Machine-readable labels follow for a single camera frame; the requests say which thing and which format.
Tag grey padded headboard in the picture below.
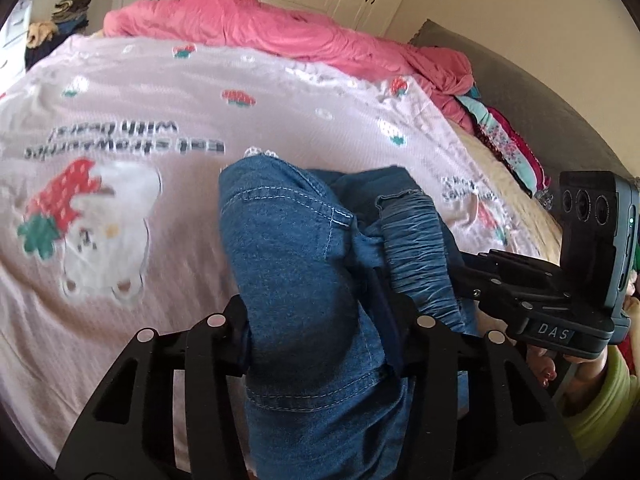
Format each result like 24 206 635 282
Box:
407 19 636 181

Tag person's right hand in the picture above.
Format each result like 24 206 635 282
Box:
522 345 608 406

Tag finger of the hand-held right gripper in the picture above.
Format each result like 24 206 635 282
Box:
450 259 538 330
477 248 571 283

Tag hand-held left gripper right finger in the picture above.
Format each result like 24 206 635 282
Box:
370 292 587 480

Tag beige quilted bed sheet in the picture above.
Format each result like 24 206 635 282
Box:
450 120 563 261

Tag blue denim pants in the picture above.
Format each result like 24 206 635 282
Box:
218 156 481 480

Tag pile of folded clothes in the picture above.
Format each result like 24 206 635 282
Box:
25 0 93 63

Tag pink strawberry printed blanket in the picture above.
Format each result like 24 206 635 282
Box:
0 35 546 471

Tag person's green sleeved forearm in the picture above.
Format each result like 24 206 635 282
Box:
562 345 640 461

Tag pink duvet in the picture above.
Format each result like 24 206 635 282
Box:
102 0 476 131

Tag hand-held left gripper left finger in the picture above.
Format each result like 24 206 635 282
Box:
54 296 251 480

